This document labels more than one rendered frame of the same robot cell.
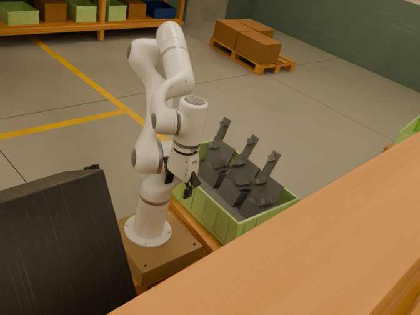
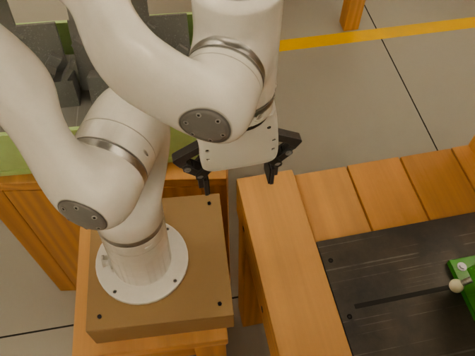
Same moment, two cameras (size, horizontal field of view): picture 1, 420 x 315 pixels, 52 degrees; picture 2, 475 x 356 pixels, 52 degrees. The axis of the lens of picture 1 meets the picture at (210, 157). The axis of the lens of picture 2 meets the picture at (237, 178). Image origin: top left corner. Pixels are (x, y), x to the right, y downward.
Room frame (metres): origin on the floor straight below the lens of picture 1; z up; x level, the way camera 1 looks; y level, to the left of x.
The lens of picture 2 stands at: (0.89, 0.37, 1.87)
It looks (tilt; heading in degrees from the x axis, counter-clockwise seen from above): 56 degrees down; 310
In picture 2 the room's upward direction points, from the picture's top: straight up
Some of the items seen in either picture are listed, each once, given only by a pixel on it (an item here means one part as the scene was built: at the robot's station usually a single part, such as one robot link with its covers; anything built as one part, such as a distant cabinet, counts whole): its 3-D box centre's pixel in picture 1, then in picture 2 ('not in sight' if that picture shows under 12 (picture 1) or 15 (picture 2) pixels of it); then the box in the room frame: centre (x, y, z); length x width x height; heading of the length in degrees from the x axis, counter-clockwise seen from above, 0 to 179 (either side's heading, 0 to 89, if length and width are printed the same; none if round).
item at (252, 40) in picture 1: (254, 44); not in sight; (6.82, -0.28, 0.22); 1.20 x 0.81 x 0.44; 45
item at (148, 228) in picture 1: (151, 213); (136, 240); (1.31, 0.18, 1.02); 0.19 x 0.19 x 0.18
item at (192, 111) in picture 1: (189, 120); (236, 39); (1.13, 0.08, 1.55); 0.09 x 0.08 x 0.13; 115
